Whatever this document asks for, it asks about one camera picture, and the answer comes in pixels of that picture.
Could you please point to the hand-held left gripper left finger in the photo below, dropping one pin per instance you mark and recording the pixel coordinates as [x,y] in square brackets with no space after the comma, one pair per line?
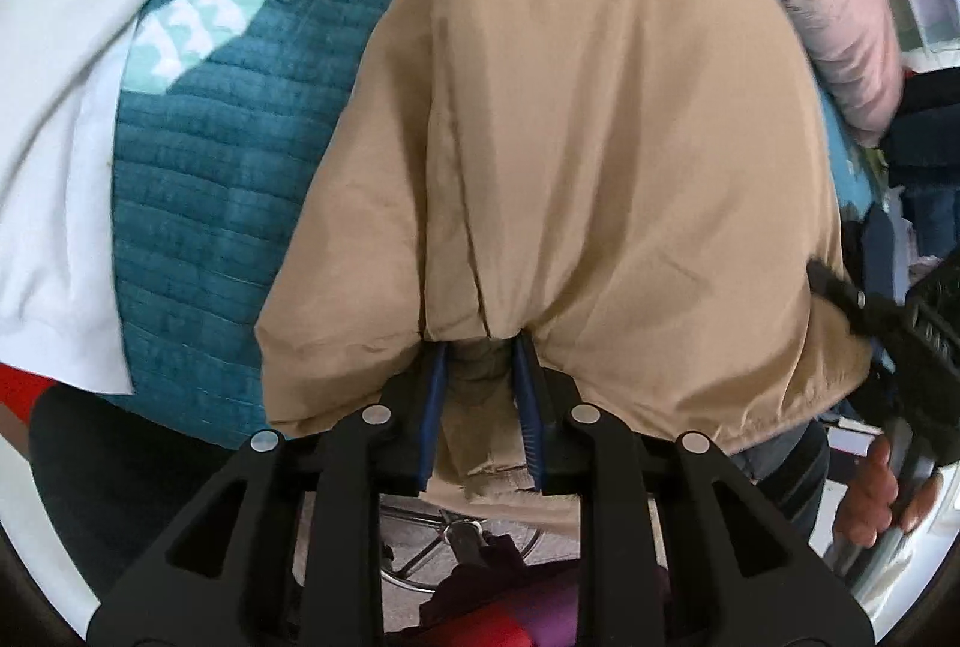
[435,407]

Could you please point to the red plastic object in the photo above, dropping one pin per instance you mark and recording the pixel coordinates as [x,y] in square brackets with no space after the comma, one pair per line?
[22,392]

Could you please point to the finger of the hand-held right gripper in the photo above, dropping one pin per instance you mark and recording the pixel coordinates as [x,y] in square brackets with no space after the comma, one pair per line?
[855,306]

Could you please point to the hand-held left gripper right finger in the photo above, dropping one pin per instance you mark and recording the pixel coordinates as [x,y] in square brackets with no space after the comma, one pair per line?
[529,407]

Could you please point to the teal quilted bedspread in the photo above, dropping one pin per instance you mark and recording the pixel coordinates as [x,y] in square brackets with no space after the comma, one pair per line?
[225,167]

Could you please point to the white pillow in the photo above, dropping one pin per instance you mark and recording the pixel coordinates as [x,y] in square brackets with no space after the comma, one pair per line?
[67,92]

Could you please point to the navy and yellow puffer jacket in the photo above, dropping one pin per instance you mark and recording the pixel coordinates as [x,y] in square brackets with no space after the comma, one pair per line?
[926,152]

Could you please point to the metal chair base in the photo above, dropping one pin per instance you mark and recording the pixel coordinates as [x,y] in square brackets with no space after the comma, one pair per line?
[427,549]

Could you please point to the person's right hand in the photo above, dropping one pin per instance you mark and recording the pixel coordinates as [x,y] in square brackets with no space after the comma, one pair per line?
[870,497]

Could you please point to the dark navy cloth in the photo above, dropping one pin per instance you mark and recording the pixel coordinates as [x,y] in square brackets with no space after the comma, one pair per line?
[877,250]

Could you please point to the tan button-up jacket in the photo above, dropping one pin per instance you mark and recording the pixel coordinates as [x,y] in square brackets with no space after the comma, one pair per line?
[585,152]

